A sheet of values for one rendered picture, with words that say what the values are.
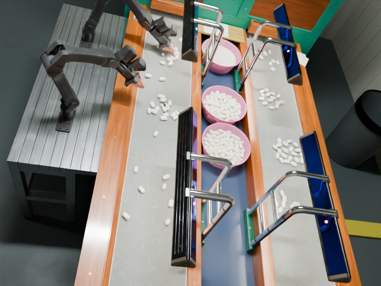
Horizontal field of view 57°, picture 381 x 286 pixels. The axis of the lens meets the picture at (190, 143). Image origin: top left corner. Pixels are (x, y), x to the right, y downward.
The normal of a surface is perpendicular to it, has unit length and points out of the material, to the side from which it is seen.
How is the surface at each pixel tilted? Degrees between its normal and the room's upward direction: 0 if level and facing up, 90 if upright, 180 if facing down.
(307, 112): 0
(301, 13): 90
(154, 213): 0
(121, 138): 0
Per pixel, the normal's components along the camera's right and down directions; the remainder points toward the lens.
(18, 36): 0.26, -0.56
